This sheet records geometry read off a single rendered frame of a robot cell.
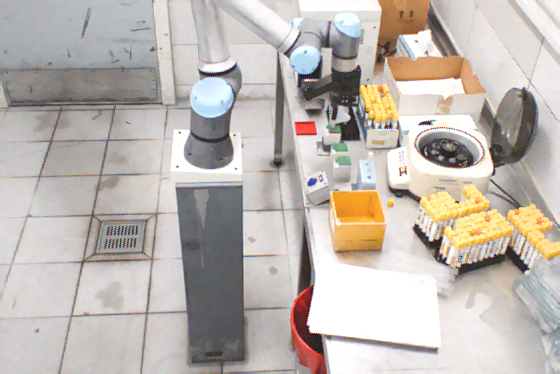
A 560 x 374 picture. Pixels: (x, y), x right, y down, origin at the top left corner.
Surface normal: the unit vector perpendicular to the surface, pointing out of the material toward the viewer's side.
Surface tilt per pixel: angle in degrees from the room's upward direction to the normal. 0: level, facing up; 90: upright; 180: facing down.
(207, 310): 90
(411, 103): 91
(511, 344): 0
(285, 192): 0
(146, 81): 90
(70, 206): 0
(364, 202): 90
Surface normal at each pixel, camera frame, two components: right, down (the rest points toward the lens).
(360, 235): 0.06, 0.64
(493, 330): 0.03, -0.77
